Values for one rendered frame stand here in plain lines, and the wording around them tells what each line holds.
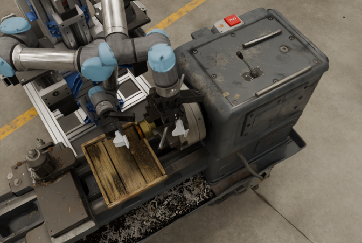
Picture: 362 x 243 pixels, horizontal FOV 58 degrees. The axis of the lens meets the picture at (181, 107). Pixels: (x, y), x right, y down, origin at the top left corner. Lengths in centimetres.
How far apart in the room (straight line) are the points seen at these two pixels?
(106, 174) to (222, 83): 70
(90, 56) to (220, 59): 56
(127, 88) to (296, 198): 154
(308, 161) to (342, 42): 137
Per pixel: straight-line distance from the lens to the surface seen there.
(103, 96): 157
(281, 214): 252
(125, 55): 101
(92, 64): 129
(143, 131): 143
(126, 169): 161
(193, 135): 140
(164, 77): 94
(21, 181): 173
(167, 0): 375
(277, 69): 147
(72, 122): 264
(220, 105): 133
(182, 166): 161
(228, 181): 195
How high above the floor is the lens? 235
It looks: 57 degrees down
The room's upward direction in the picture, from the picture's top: 2 degrees counter-clockwise
